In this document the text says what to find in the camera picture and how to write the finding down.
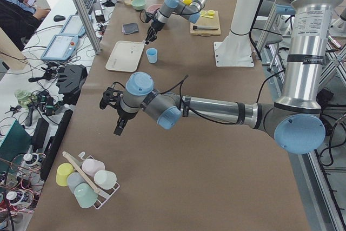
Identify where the pink bowl of ice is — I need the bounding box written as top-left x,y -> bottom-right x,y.
146,4 -> 162,15

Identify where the mint green bowl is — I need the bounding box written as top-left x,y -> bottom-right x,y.
131,0 -> 147,11

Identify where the wooden cutting board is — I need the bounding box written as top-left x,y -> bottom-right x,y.
190,10 -> 221,36

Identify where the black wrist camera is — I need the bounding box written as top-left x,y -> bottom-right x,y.
99,87 -> 123,110
143,12 -> 155,23

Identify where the light blue paper cup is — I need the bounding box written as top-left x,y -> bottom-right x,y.
146,48 -> 158,64

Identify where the yellow plastic knife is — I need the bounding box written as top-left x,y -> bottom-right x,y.
200,15 -> 214,19

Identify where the black computer mouse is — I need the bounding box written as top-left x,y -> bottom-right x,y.
53,15 -> 66,22

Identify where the seated person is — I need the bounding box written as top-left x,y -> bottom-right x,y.
1,0 -> 51,51

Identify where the pink cup on rack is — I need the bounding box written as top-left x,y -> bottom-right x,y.
82,158 -> 105,177

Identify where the cream plastic tray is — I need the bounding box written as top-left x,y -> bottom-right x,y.
105,41 -> 144,72

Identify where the grey folded cloth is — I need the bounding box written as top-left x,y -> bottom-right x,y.
122,23 -> 139,35

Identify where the aluminium frame post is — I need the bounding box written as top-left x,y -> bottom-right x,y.
72,0 -> 101,55

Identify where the white cup rack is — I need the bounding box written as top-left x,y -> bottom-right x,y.
62,151 -> 120,210

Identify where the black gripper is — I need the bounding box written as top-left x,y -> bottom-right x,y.
114,107 -> 138,135
144,18 -> 164,43

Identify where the yellow cup on rack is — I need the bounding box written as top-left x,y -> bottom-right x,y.
56,163 -> 74,187

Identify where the mint cup on rack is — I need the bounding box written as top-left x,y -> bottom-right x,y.
74,183 -> 98,208

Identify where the blue teach pendant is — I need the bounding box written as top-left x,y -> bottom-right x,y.
41,34 -> 79,61
60,15 -> 86,38

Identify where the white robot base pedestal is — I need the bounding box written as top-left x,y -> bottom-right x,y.
214,0 -> 260,67

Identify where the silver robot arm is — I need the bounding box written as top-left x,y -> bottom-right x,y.
114,0 -> 343,154
143,0 -> 207,45

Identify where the grey cup on rack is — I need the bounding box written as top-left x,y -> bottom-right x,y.
67,172 -> 85,194

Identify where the white cup on rack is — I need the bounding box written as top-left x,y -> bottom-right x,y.
94,170 -> 117,190

